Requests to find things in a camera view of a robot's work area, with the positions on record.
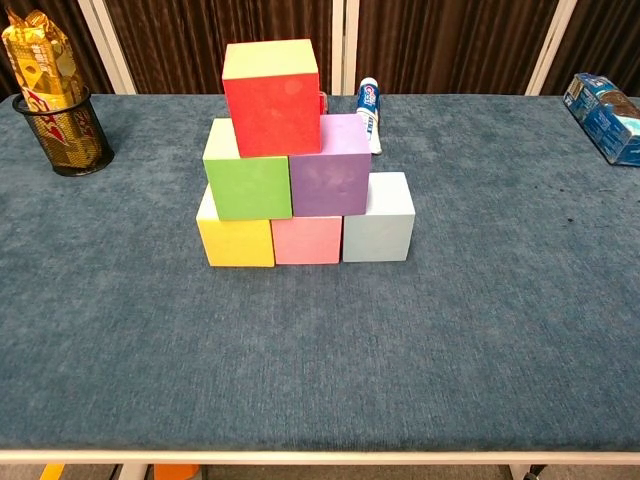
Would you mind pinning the purple cube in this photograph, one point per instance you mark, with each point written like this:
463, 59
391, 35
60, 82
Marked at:
330, 185

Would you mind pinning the light blue cube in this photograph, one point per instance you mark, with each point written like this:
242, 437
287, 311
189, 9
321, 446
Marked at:
380, 230

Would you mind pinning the yellow cube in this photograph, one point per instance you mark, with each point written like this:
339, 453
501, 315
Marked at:
237, 242

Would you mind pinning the green cube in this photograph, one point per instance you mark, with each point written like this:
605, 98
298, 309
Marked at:
250, 187

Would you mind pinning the red-orange cube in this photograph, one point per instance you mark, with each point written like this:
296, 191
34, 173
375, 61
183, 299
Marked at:
272, 110

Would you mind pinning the pink cube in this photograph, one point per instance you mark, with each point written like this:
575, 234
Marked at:
307, 240

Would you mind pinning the blue table cloth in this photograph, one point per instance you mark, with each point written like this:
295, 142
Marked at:
300, 350

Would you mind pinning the white blue toothpaste tube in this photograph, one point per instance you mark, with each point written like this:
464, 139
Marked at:
370, 112

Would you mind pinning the red flat plastic case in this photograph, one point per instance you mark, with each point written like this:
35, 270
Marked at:
323, 102

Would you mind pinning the black mesh pen holder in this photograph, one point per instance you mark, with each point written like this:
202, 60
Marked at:
90, 155

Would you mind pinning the blue cookie box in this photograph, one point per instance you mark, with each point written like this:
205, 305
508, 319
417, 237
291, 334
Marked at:
607, 125

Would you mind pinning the gold snack bag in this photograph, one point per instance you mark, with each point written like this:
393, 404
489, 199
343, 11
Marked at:
42, 65

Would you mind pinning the yellow floor tape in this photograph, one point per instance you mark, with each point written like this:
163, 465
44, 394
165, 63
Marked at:
52, 472

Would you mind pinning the white partition frame post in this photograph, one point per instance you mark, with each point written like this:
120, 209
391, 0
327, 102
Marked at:
107, 45
550, 45
345, 45

